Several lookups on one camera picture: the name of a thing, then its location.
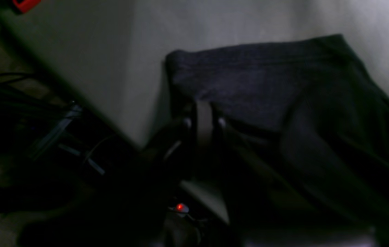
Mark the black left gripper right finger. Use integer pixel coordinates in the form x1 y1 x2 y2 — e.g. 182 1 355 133
204 103 305 237

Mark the light green table cloth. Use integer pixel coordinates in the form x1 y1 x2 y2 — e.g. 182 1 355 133
0 0 389 146

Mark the black power strip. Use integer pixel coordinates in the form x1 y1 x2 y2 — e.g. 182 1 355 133
167 203 195 220

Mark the red black clamp left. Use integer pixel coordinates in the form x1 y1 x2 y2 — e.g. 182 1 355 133
11 0 41 14

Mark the dark grey t-shirt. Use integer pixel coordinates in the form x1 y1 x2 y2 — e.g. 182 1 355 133
166 35 389 231

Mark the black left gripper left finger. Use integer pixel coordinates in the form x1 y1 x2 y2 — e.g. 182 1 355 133
126 103 203 219

